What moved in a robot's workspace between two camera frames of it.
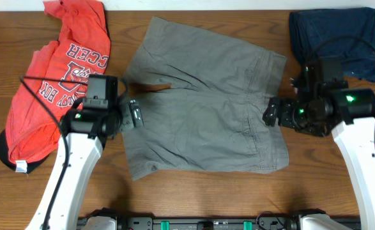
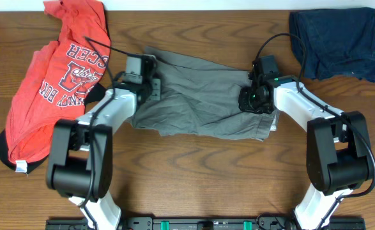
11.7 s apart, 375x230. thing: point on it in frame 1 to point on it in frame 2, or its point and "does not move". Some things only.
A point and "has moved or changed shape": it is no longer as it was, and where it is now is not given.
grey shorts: (211, 119) has moved or changed shape
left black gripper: (139, 121) to (157, 91)
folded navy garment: (351, 36) does not move
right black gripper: (285, 119) to (244, 105)
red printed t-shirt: (55, 78) does not move
